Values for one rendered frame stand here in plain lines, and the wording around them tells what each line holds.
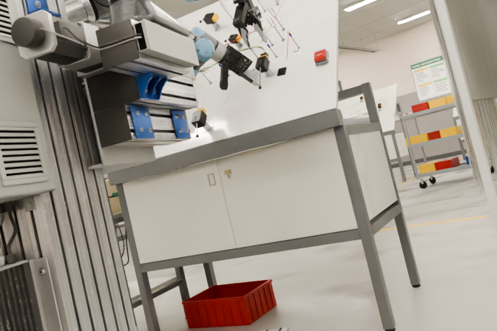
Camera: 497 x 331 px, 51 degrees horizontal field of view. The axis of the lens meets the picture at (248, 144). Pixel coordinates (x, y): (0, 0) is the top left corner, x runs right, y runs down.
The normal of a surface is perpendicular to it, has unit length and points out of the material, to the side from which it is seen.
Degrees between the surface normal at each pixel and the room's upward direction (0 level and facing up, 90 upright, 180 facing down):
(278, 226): 90
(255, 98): 52
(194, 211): 90
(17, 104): 90
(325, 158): 90
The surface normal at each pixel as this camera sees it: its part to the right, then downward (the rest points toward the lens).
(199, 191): -0.47, 0.06
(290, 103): -0.51, -0.55
